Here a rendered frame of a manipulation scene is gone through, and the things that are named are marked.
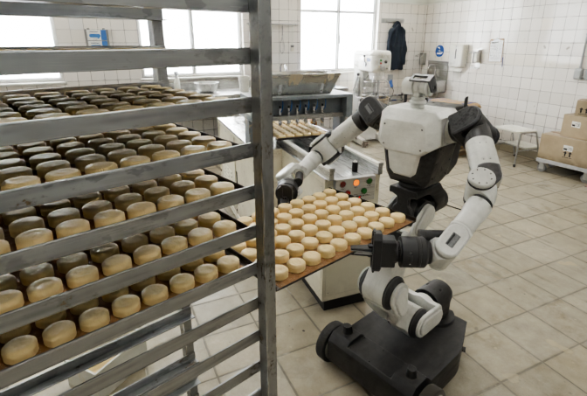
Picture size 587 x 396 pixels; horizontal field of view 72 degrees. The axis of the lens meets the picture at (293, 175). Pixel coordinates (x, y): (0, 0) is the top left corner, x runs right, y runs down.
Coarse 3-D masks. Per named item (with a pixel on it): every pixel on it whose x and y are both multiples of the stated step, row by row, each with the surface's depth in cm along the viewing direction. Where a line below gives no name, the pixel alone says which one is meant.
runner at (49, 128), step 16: (112, 112) 61; (128, 112) 63; (144, 112) 64; (160, 112) 66; (176, 112) 68; (192, 112) 70; (208, 112) 72; (224, 112) 74; (240, 112) 77; (0, 128) 52; (16, 128) 54; (32, 128) 55; (48, 128) 56; (64, 128) 57; (80, 128) 59; (96, 128) 60; (112, 128) 62; (128, 128) 63; (0, 144) 53; (16, 144) 54
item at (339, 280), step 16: (288, 160) 261; (336, 160) 245; (320, 176) 216; (336, 176) 216; (352, 176) 216; (304, 192) 241; (352, 256) 233; (320, 272) 232; (336, 272) 232; (352, 272) 236; (320, 288) 234; (336, 288) 236; (352, 288) 240; (320, 304) 246; (336, 304) 243
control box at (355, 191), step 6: (372, 174) 219; (336, 180) 210; (342, 180) 211; (348, 180) 212; (354, 180) 214; (360, 180) 215; (366, 180) 216; (372, 180) 218; (336, 186) 211; (348, 186) 214; (354, 186) 215; (360, 186) 216; (366, 186) 218; (372, 186) 219; (354, 192) 216; (360, 192) 218; (366, 192) 219; (372, 192) 220; (366, 198) 220; (372, 198) 222
